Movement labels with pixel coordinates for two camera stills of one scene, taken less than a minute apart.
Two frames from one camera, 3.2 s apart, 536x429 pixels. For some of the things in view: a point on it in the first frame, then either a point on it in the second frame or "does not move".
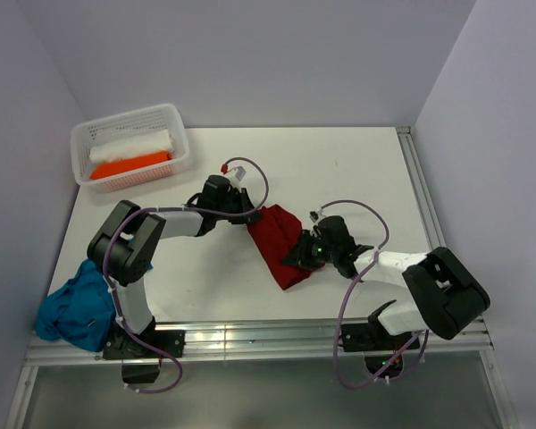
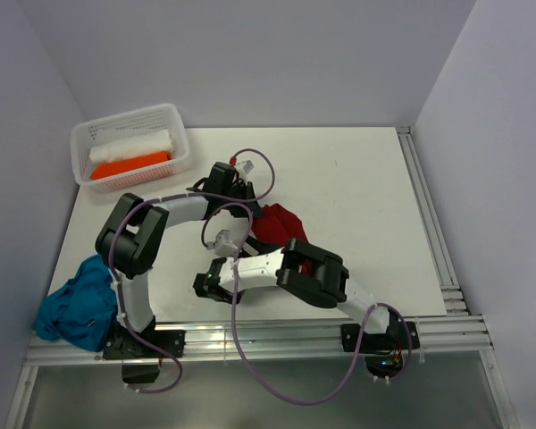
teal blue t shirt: x=80 y=310 does not move
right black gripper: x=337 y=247 -> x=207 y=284
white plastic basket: x=114 y=151 does not move
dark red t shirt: x=274 y=231 does not move
